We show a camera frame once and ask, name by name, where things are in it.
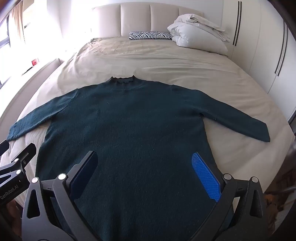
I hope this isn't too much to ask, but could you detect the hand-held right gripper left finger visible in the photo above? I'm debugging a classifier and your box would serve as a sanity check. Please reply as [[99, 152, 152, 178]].
[[21, 151, 100, 241]]

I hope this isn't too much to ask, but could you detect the bed with beige sheet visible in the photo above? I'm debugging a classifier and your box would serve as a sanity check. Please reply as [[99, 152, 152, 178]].
[[0, 37, 296, 209]]

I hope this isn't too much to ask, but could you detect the white pillow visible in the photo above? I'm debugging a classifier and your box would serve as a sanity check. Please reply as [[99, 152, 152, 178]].
[[167, 24, 228, 56]]

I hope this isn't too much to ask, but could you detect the white folded duvet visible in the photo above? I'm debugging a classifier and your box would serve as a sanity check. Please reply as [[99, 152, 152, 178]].
[[173, 13, 231, 42]]

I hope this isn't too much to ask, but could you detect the window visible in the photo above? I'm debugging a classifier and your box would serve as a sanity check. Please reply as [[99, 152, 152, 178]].
[[0, 14, 30, 90]]

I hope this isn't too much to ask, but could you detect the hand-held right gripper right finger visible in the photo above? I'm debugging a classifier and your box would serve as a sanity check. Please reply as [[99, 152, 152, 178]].
[[191, 152, 270, 241]]

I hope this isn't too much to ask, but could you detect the beige curtain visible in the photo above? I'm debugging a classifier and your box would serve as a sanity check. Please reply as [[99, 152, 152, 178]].
[[10, 3, 31, 47]]

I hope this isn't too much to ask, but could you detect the zebra print pillow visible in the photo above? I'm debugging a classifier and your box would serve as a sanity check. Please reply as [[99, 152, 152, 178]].
[[129, 31, 172, 41]]

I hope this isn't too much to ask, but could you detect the cream padded headboard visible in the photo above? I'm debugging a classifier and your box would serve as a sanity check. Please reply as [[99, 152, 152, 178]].
[[91, 1, 204, 39]]

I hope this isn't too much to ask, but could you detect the white wardrobe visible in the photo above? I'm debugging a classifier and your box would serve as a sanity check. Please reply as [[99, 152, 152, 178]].
[[222, 0, 296, 122]]

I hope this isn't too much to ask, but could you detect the dark teal knit sweater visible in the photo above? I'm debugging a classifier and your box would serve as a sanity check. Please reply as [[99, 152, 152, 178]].
[[6, 75, 271, 241]]

